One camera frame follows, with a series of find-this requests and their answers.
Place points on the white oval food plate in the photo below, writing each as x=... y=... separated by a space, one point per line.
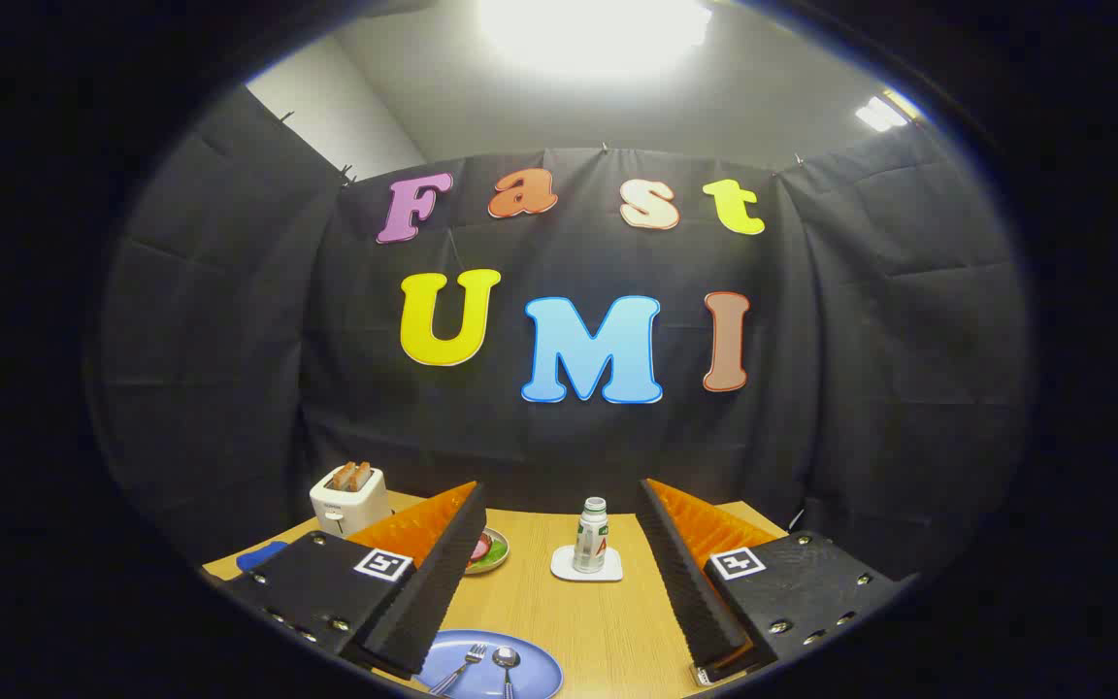
x=496 y=561

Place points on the white toaster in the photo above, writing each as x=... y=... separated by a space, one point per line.
x=350 y=507

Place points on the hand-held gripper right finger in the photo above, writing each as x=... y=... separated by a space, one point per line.
x=690 y=592

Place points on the blue towel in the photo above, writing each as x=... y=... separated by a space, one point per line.
x=261 y=555

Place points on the white drink bottle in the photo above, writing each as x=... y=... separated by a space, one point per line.
x=591 y=539

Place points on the large ceiling light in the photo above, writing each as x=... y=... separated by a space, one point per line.
x=598 y=34

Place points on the white coaster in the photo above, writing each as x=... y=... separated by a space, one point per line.
x=564 y=568

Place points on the blue round plate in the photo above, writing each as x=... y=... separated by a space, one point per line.
x=540 y=670

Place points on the small ceiling light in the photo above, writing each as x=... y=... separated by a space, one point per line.
x=881 y=114

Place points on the green lettuce leaf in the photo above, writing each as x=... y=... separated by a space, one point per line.
x=495 y=552

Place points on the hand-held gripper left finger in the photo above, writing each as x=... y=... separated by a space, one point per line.
x=433 y=592

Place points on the pink ham slice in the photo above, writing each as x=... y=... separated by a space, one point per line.
x=477 y=549

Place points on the toast slice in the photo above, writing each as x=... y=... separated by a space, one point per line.
x=363 y=475
x=345 y=476

